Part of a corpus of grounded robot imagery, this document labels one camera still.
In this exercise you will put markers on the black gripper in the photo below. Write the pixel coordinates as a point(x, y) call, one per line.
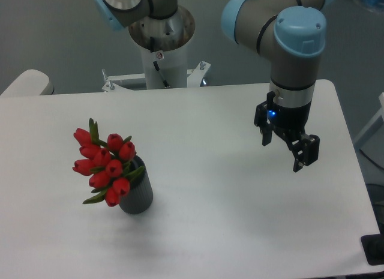
point(291, 122)

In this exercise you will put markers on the red tulip bouquet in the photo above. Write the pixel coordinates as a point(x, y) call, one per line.
point(112, 166)

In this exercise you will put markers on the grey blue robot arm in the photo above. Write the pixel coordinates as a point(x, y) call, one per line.
point(291, 34)

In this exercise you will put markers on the dark grey ribbed vase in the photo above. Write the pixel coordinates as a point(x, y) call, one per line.
point(140, 196)

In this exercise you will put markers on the white furniture at right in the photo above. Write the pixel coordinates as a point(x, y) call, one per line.
point(370, 128)

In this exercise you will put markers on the black device at table edge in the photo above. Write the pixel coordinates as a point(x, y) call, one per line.
point(373, 248)

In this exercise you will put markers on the white chair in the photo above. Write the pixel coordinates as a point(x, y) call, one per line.
point(30, 83)

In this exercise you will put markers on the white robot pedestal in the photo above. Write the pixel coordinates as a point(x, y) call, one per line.
point(163, 46)

